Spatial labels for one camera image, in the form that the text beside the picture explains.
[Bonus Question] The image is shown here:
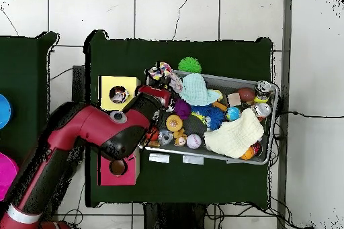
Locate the globe print ball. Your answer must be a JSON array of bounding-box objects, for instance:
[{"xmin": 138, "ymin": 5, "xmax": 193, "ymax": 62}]
[{"xmin": 224, "ymin": 105, "xmax": 241, "ymax": 122}]

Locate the white baseball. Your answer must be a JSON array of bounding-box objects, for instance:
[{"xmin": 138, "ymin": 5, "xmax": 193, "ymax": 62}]
[{"xmin": 185, "ymin": 133, "xmax": 202, "ymax": 150}]

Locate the dark green table cloth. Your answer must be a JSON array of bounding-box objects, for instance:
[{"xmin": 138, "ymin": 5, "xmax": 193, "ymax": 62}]
[
  {"xmin": 84, "ymin": 30, "xmax": 274, "ymax": 210},
  {"xmin": 0, "ymin": 31, "xmax": 60, "ymax": 204}
]

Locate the plain wooden cube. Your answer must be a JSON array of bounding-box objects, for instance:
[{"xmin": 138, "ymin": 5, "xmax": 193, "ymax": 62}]
[{"xmin": 227, "ymin": 92, "xmax": 242, "ymax": 107}]

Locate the cream knitted cloth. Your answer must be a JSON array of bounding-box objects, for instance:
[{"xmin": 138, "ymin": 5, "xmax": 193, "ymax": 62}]
[{"xmin": 203, "ymin": 107, "xmax": 265, "ymax": 159}]

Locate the blue round bowl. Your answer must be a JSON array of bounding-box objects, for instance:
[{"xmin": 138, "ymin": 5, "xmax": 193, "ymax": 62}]
[{"xmin": 0, "ymin": 93, "xmax": 13, "ymax": 130}]

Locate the light teal cloth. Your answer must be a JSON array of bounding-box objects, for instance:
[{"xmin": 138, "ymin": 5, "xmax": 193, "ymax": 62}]
[{"xmin": 179, "ymin": 73, "xmax": 222, "ymax": 107}]

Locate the grey wire mesh bin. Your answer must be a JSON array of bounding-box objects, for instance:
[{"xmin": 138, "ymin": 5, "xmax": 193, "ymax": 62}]
[{"xmin": 144, "ymin": 69, "xmax": 280, "ymax": 166}]

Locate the orange toy basketball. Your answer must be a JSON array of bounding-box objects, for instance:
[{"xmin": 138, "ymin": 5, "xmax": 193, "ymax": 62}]
[{"xmin": 240, "ymin": 146, "xmax": 255, "ymax": 161}]

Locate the colourful patterned cloth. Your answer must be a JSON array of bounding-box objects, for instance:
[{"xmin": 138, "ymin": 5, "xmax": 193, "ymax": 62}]
[{"xmin": 110, "ymin": 85, "xmax": 130, "ymax": 104}]

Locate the purple spiky ball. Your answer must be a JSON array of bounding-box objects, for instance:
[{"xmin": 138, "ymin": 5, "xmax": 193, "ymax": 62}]
[{"xmin": 173, "ymin": 98, "xmax": 192, "ymax": 120}]

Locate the black cable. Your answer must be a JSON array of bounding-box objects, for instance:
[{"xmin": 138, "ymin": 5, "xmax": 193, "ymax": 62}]
[{"xmin": 279, "ymin": 110, "xmax": 344, "ymax": 119}]

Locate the green spiky puffer ball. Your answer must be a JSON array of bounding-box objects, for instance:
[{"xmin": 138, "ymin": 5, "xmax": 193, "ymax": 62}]
[{"xmin": 177, "ymin": 56, "xmax": 202, "ymax": 74}]

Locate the blue puffer ball with eyes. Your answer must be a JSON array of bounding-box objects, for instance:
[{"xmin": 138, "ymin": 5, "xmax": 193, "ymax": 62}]
[{"xmin": 204, "ymin": 106, "xmax": 226, "ymax": 131}]

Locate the magenta round bowl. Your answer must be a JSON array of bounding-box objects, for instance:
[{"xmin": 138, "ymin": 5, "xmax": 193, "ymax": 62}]
[{"xmin": 0, "ymin": 152, "xmax": 19, "ymax": 201}]

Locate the wooden box with three holes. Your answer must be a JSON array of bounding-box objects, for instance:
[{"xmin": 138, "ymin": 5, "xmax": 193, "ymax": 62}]
[{"xmin": 97, "ymin": 75, "xmax": 141, "ymax": 187}]

